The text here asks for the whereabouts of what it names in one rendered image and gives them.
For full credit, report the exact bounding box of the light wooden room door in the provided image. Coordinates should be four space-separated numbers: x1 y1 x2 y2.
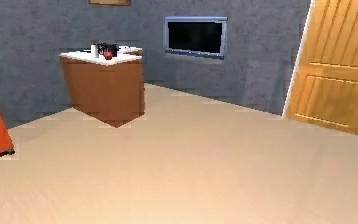
282 0 358 136

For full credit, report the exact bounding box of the white bottle with green cap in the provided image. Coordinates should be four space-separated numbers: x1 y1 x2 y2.
90 40 99 59

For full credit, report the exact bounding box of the grey framed dark window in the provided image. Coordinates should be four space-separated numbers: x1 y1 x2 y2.
163 15 228 61

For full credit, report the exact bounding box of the brown cupboard with white top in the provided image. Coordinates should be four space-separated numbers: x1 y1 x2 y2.
58 47 146 129

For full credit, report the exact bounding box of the brown framed wall picture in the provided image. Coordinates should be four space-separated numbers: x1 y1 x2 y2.
88 0 132 7

